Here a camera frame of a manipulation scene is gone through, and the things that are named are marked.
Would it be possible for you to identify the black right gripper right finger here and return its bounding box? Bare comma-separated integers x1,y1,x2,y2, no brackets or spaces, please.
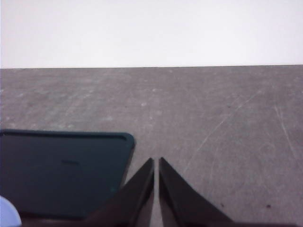
159,158,236,227

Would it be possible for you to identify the dark green rectangular tray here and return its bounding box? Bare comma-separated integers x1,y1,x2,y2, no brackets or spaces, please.
0,130,135,220

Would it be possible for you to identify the blue round plate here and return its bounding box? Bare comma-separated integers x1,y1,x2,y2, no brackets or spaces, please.
0,195,22,227

